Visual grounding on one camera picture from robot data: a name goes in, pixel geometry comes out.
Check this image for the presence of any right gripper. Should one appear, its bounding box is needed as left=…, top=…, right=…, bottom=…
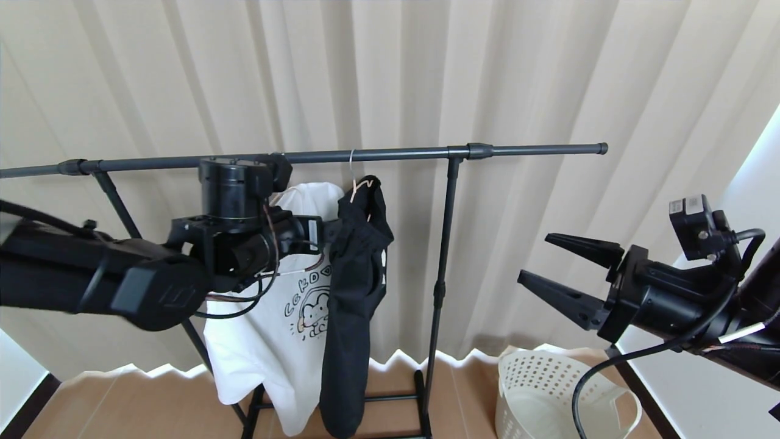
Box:
left=517, top=232, right=741, bottom=345

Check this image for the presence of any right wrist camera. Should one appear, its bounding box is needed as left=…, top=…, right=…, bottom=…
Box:
left=668, top=194, right=732, bottom=262

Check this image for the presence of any white laundry basket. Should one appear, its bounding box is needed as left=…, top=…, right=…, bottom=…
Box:
left=495, top=349, right=642, bottom=439

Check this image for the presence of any black cable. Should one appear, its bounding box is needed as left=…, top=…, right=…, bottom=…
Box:
left=571, top=227, right=767, bottom=439
left=0, top=199, right=101, bottom=238

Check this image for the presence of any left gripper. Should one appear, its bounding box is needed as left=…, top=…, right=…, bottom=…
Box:
left=229, top=207, right=324, bottom=284

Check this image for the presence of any beige curtain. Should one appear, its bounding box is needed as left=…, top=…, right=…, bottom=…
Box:
left=0, top=0, right=780, bottom=382

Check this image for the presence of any black clothes rack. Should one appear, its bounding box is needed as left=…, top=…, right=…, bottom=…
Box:
left=0, top=142, right=609, bottom=439

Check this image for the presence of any white printed t-shirt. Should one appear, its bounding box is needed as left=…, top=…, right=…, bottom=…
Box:
left=203, top=182, right=346, bottom=437

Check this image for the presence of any black garment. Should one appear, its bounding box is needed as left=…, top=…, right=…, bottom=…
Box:
left=319, top=176, right=395, bottom=439

